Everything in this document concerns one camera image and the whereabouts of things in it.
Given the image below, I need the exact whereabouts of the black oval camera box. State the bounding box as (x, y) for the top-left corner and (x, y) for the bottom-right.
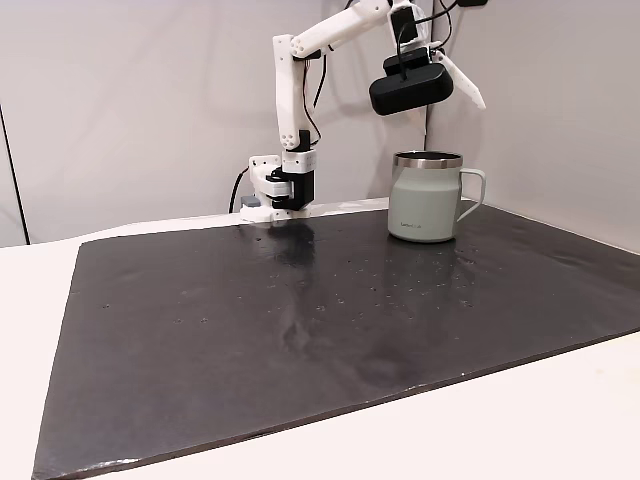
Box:
(368, 47), (455, 118)

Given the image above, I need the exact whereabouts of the black camera cable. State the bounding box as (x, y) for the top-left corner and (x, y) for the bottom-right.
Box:
(397, 0), (459, 79)

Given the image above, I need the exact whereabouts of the grey-green steel mug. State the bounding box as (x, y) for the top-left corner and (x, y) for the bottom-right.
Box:
(387, 150), (487, 245)

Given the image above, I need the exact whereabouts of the black mat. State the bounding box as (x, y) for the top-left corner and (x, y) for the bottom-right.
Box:
(30, 204), (640, 480)

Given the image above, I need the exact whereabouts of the black base cable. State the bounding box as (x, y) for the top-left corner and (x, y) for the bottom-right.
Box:
(228, 167), (250, 215)

